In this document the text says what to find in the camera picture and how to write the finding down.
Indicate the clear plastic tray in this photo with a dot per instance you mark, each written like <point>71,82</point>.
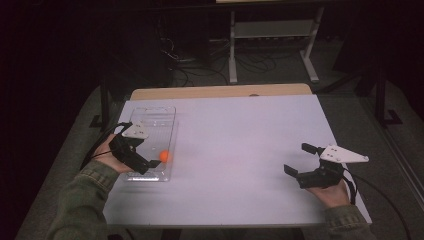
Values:
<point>160,130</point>

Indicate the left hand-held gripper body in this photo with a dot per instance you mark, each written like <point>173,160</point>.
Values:
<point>128,153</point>

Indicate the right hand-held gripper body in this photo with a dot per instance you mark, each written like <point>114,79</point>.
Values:
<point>316,178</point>

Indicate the wooden table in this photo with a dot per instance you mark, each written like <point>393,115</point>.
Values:
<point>216,90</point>

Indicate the black metal stand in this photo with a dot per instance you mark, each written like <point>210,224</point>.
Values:
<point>381,100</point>
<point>104,103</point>

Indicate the orange ball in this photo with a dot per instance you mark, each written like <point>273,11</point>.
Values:
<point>164,156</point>

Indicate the person's right hand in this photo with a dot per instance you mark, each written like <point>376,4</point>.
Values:
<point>330,195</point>

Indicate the person's left hand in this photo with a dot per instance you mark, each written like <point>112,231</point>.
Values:
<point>108,158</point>

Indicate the white metal stand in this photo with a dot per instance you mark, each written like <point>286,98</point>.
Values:
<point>273,29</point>

